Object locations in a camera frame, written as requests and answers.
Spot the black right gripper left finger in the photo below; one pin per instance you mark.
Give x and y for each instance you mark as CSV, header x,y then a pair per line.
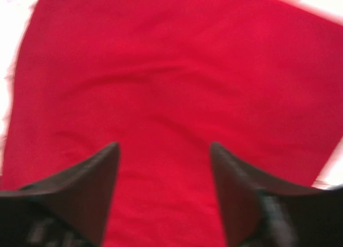
x,y
69,208

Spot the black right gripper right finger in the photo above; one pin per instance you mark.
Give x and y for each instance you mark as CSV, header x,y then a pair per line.
x,y
259,209

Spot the red cloth napkin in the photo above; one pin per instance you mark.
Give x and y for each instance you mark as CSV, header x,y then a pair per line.
x,y
165,79

